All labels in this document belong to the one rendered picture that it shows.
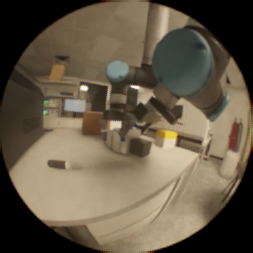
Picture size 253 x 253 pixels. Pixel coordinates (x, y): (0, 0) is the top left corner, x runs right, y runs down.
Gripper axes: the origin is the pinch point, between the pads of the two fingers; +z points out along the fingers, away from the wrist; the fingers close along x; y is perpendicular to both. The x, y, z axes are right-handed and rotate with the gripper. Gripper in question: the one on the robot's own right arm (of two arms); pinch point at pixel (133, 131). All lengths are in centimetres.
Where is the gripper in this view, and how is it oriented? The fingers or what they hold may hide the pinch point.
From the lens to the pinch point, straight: 38.7
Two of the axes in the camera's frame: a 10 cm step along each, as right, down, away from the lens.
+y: -4.7, -7.6, 4.6
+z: -5.4, 6.5, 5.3
